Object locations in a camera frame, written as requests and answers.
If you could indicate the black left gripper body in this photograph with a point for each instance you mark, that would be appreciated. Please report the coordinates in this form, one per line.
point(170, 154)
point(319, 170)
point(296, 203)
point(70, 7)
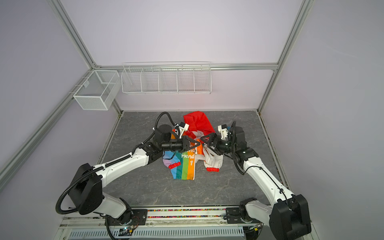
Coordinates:
point(174, 144)

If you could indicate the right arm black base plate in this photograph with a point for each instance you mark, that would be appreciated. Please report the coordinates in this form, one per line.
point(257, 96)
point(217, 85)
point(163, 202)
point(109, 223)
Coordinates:
point(233, 216)

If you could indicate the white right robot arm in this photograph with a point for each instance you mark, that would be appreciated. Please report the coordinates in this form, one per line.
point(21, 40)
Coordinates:
point(287, 214)

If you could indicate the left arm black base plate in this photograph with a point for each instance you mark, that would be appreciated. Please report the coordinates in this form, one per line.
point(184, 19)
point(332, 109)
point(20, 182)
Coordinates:
point(135, 217)

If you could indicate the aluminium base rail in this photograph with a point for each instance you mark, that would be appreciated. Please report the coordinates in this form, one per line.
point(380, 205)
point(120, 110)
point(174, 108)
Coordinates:
point(168, 217)

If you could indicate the white vented cable duct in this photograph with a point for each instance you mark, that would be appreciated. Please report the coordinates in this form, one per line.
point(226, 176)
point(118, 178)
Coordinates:
point(157, 233)

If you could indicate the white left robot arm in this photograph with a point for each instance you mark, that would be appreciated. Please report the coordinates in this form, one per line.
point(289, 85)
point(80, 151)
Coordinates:
point(85, 194)

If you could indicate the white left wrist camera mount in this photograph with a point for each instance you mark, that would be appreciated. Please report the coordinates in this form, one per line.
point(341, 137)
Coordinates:
point(181, 128)

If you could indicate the white mesh box basket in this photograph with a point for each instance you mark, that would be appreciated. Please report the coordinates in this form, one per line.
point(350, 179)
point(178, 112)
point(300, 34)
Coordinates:
point(99, 90)

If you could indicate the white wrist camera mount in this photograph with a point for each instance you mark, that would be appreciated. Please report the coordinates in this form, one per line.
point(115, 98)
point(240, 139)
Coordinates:
point(224, 131)
point(181, 128)

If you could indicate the white wire shelf basket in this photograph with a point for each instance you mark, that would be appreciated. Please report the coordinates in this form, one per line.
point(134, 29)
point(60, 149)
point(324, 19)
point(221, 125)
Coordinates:
point(167, 78)

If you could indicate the colourful rainbow kids jacket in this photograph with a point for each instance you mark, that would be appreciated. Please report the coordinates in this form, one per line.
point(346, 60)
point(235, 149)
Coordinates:
point(183, 165)

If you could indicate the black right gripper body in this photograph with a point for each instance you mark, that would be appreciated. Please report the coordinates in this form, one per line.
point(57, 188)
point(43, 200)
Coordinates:
point(225, 146)

